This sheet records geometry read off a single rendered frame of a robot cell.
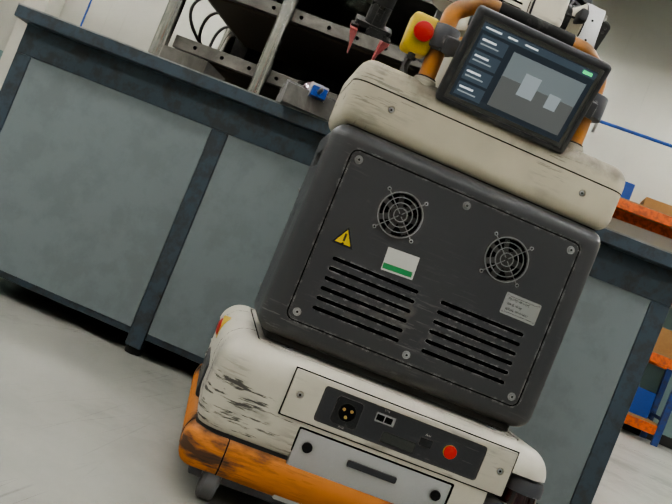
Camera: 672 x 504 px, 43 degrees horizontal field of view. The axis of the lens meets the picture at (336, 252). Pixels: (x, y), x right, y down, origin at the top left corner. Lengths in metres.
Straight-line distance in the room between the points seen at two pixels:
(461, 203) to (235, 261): 0.99
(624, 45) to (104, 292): 7.76
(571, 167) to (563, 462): 0.99
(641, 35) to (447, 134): 8.18
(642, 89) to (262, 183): 7.41
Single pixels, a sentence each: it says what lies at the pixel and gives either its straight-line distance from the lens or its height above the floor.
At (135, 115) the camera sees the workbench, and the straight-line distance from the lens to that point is 2.53.
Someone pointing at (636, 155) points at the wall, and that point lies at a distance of 9.34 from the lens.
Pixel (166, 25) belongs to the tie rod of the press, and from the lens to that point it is 3.41.
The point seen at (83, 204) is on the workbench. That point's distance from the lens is 2.55.
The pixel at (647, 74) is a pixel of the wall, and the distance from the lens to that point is 9.56.
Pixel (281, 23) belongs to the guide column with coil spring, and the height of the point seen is 1.21.
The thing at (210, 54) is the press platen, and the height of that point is 1.01.
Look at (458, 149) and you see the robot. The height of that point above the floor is 0.72.
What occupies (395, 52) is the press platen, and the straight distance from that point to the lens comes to 3.29.
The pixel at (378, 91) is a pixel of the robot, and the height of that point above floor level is 0.76.
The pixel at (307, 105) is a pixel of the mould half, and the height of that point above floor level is 0.82.
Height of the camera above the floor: 0.45
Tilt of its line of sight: 1 degrees up
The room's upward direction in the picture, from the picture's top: 22 degrees clockwise
